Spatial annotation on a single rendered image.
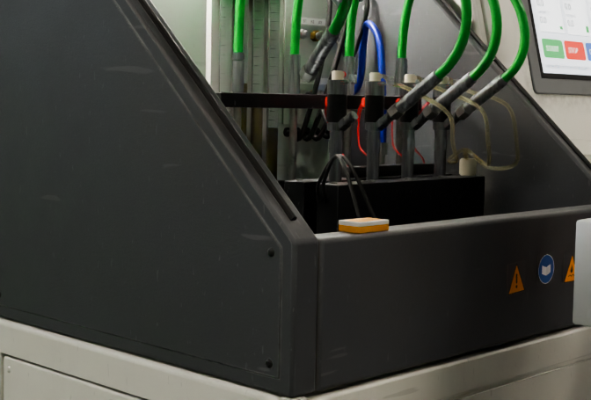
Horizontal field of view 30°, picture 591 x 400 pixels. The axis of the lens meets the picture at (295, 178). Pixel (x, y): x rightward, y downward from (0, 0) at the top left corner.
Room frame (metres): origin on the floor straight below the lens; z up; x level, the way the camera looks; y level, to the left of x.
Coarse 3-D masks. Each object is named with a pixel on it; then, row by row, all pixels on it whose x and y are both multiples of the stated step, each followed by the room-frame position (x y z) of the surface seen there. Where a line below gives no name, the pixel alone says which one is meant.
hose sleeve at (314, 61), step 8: (328, 32) 1.35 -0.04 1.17; (320, 40) 1.37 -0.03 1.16; (328, 40) 1.36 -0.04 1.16; (336, 40) 1.36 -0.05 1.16; (320, 48) 1.37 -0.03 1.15; (328, 48) 1.37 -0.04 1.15; (312, 56) 1.39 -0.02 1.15; (320, 56) 1.38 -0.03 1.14; (312, 64) 1.40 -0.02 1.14; (320, 64) 1.40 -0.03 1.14; (312, 72) 1.41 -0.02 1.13
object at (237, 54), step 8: (240, 0) 1.64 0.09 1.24; (344, 0) 1.32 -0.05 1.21; (352, 0) 1.32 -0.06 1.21; (240, 8) 1.65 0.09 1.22; (344, 8) 1.32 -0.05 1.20; (240, 16) 1.65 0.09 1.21; (336, 16) 1.33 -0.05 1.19; (344, 16) 1.33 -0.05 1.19; (240, 24) 1.65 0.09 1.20; (336, 24) 1.34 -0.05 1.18; (240, 32) 1.65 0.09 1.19; (336, 32) 1.35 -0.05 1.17; (240, 40) 1.65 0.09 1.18; (240, 48) 1.65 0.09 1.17; (232, 56) 1.65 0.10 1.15; (240, 56) 1.65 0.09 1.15
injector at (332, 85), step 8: (328, 80) 1.51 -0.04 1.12; (336, 80) 1.50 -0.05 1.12; (344, 80) 1.51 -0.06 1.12; (328, 88) 1.51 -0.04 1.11; (336, 88) 1.50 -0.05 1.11; (344, 88) 1.51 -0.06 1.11; (328, 96) 1.51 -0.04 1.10; (336, 96) 1.50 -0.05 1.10; (344, 96) 1.51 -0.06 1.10; (328, 104) 1.51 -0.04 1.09; (336, 104) 1.50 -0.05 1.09; (344, 104) 1.51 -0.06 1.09; (328, 112) 1.51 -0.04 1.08; (336, 112) 1.50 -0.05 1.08; (344, 112) 1.51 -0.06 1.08; (352, 112) 1.50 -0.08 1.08; (328, 120) 1.51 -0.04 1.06; (336, 120) 1.50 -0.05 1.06; (344, 120) 1.50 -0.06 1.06; (352, 120) 1.49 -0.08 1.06; (328, 128) 1.51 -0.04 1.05; (336, 128) 1.50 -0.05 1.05; (344, 128) 1.50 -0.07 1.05; (336, 136) 1.51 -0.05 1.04; (336, 144) 1.51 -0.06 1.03; (336, 152) 1.51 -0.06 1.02; (336, 160) 1.51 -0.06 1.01; (336, 168) 1.51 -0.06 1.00; (336, 176) 1.51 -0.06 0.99
